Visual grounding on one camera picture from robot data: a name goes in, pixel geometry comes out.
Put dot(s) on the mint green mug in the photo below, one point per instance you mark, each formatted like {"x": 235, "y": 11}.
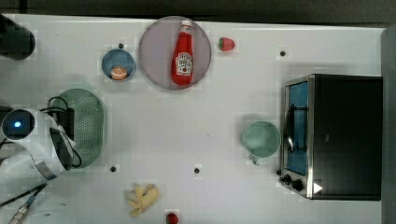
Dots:
{"x": 261, "y": 139}

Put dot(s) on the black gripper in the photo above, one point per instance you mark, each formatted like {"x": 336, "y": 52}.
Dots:
{"x": 65, "y": 118}

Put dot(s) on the red ketchup bottle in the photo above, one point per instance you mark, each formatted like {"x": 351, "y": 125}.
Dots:
{"x": 182, "y": 61}

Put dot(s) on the small red strawberry toy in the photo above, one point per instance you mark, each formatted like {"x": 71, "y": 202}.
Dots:
{"x": 172, "y": 218}

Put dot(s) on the peeled toy banana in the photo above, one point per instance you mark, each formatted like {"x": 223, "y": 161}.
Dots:
{"x": 142, "y": 198}

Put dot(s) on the grey round plate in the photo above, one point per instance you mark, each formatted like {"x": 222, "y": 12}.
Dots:
{"x": 156, "y": 49}

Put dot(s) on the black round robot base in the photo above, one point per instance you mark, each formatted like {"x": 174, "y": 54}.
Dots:
{"x": 16, "y": 42}

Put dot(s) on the blue bowl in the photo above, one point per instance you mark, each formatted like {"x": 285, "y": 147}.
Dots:
{"x": 118, "y": 57}

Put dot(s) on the black toaster oven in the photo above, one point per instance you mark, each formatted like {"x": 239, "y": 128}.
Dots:
{"x": 332, "y": 128}

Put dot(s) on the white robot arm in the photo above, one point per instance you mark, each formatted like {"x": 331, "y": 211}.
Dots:
{"x": 48, "y": 145}

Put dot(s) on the orange half toy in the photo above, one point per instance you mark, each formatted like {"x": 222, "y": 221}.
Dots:
{"x": 119, "y": 73}

